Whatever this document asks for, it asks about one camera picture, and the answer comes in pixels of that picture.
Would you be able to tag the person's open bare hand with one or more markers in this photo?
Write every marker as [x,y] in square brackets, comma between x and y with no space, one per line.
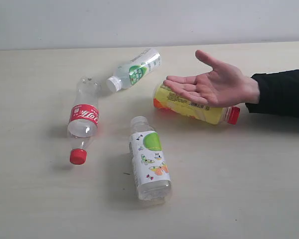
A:
[224,86]

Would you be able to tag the yellow label red cap bottle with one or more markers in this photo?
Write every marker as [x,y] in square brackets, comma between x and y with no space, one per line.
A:
[165,99]

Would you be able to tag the clear butterfly label bottle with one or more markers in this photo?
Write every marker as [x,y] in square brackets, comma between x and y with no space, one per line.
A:
[151,173]

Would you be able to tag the black sleeved forearm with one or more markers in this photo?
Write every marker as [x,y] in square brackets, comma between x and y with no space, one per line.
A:
[279,94]

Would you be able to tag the clear green label water bottle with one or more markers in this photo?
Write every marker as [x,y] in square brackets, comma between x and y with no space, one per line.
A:
[128,74]

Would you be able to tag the clear red label cola bottle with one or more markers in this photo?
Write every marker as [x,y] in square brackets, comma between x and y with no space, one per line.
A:
[83,120]

